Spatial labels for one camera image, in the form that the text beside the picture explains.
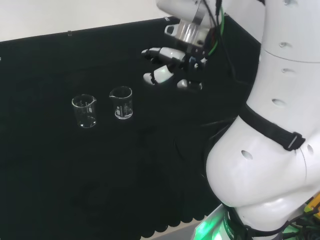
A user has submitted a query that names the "green cable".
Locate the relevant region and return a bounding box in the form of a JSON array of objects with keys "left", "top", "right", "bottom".
[{"left": 204, "top": 0, "right": 227, "bottom": 60}]

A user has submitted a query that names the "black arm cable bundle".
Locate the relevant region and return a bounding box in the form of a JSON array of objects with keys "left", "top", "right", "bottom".
[{"left": 202, "top": 0, "right": 253, "bottom": 86}]

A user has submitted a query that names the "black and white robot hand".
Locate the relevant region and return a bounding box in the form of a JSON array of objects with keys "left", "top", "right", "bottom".
[{"left": 140, "top": 44, "right": 210, "bottom": 92}]

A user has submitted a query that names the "clear glass beaker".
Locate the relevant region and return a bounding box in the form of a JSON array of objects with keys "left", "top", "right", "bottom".
[
  {"left": 108, "top": 85, "right": 133, "bottom": 120},
  {"left": 71, "top": 93, "right": 98, "bottom": 129}
]

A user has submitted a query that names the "black bench cloth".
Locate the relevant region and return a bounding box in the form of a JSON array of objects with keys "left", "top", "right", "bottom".
[{"left": 0, "top": 14, "right": 263, "bottom": 240}]

